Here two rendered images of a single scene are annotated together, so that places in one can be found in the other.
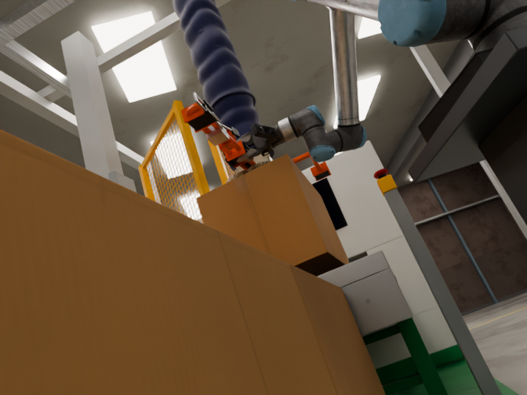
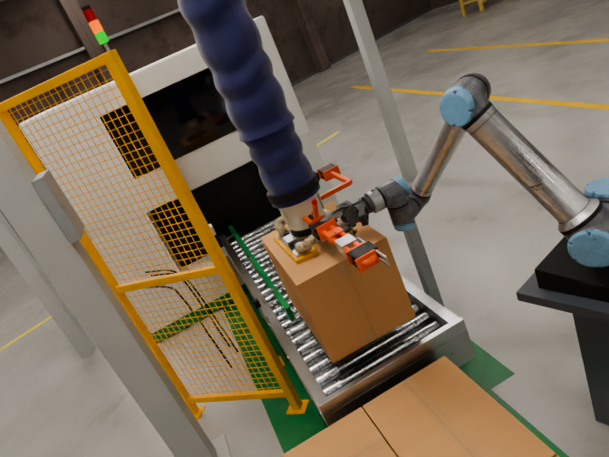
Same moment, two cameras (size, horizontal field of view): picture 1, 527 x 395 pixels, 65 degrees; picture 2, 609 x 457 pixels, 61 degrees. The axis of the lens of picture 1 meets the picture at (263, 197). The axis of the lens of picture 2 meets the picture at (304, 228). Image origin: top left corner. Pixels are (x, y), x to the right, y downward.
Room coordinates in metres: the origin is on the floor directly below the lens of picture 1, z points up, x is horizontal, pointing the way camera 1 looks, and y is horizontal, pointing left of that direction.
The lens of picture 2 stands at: (-0.15, 0.79, 2.00)
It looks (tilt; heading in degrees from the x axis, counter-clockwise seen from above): 23 degrees down; 338
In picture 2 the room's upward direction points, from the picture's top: 24 degrees counter-clockwise
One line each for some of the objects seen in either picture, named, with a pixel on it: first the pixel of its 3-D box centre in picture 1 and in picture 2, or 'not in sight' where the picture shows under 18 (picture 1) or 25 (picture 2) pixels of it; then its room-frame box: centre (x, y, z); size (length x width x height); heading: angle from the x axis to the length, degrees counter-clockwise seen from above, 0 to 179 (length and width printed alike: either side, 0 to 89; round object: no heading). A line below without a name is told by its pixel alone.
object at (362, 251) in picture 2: (198, 117); (362, 257); (1.16, 0.11, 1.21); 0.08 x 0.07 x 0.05; 169
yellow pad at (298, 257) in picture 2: not in sight; (293, 241); (1.77, 0.08, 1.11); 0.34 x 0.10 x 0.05; 169
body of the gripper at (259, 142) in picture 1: (268, 139); (354, 210); (1.48, -0.10, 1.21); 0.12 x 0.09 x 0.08; 78
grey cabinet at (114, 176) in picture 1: (125, 197); (60, 206); (2.28, 0.80, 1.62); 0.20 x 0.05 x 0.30; 168
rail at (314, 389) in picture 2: not in sight; (261, 303); (2.58, 0.14, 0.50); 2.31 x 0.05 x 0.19; 168
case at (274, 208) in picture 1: (281, 237); (333, 274); (1.73, -0.01, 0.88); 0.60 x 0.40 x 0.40; 167
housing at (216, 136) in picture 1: (216, 134); (347, 245); (1.29, 0.08, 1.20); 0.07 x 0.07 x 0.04; 79
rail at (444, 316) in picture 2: not in sight; (352, 252); (2.44, -0.50, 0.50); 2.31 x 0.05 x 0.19; 168
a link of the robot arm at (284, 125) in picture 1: (286, 129); (373, 200); (1.45, -0.18, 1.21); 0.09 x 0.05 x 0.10; 168
